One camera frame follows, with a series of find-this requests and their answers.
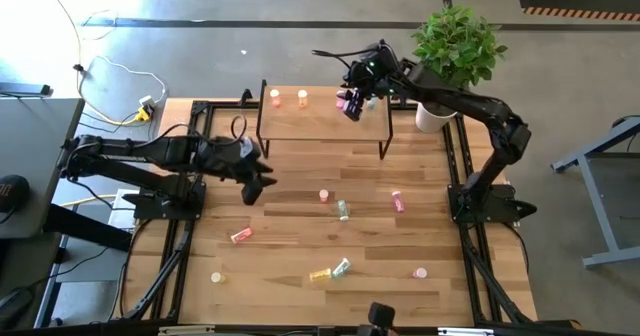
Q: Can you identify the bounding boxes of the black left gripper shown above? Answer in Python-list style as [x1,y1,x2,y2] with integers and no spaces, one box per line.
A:
[222,136,279,207]

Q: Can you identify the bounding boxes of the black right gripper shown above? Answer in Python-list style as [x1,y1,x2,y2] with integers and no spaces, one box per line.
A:
[343,59,401,123]

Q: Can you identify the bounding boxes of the black table clamp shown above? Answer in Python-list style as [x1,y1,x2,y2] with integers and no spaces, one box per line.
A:
[112,88,584,336]

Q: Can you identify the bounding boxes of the green plant in white pot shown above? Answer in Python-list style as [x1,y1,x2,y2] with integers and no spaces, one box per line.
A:
[410,4,509,135]

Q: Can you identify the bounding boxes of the white box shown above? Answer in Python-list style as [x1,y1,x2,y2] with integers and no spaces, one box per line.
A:
[108,188,144,231]

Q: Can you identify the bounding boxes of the black box-shaped object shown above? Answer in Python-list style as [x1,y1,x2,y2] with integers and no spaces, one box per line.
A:
[357,301,401,336]

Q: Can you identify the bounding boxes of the black desk support beam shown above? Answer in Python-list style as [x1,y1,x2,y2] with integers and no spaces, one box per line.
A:
[42,203,135,253]

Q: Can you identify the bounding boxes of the grey floor plate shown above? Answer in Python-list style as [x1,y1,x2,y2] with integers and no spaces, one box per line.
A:
[54,235,129,285]

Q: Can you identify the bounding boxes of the grey desk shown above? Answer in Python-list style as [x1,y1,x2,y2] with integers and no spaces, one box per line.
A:
[0,97,86,241]

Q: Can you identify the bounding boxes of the black cap with orange print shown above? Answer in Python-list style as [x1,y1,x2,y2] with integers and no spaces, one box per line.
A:
[0,174,30,214]

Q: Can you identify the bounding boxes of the black flat panel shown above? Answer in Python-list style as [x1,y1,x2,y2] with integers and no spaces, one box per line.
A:
[0,82,53,98]

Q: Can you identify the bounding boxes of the black rounded device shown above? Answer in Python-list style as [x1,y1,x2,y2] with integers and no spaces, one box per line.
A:
[0,284,35,330]

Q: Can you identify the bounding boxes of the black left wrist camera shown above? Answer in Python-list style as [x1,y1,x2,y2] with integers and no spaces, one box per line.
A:
[234,139,257,160]

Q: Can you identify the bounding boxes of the wooden shelf black metal frame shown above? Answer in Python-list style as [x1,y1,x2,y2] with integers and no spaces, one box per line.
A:
[255,79,395,161]

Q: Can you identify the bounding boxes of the black left camera cable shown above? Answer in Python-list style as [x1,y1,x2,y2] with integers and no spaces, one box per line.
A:
[230,113,250,145]

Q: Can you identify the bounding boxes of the black camera cable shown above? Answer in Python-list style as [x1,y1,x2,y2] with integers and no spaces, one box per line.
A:
[311,48,374,72]
[230,113,250,145]

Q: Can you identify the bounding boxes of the black right camera cable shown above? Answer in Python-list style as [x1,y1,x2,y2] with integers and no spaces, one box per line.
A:
[311,48,374,72]

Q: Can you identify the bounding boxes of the yellow cable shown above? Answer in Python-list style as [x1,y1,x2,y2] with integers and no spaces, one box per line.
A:
[59,194,117,208]
[77,88,144,127]

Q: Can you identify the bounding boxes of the white cable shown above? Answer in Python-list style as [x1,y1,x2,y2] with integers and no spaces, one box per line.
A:
[77,54,169,105]

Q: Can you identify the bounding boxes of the silver metal bracket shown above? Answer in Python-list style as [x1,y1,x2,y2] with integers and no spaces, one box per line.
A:
[437,327,495,336]
[158,324,217,336]

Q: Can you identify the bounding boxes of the thin pale cable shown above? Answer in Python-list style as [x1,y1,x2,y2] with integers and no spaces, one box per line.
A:
[38,0,84,67]

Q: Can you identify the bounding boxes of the blue-grey metal desk frame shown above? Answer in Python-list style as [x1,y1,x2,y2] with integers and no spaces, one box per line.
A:
[551,115,640,271]

